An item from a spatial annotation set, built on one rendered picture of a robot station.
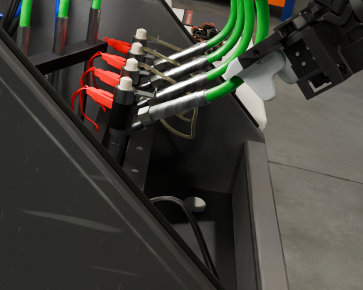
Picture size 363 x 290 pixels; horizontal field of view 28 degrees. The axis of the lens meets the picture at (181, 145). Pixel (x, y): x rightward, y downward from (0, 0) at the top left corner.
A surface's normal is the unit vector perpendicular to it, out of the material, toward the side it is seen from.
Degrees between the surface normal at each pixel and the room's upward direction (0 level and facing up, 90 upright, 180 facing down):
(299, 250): 0
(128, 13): 90
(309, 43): 103
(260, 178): 0
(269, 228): 0
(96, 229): 90
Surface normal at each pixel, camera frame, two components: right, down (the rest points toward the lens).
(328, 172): 0.18, -0.88
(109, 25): -0.04, 0.42
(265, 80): -0.61, 0.41
